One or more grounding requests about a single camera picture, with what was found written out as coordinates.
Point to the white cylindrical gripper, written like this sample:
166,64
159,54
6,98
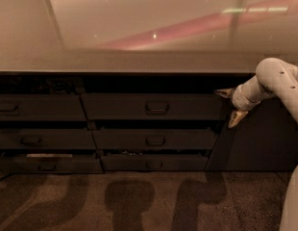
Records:
239,97

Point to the dark drawer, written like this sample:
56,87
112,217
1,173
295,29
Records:
41,107
147,139
154,162
75,164
144,106
46,139

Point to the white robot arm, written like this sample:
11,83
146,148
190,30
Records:
274,78

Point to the dark round object in drawer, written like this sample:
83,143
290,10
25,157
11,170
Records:
59,86

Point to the dark right cabinet door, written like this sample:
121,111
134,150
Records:
265,140

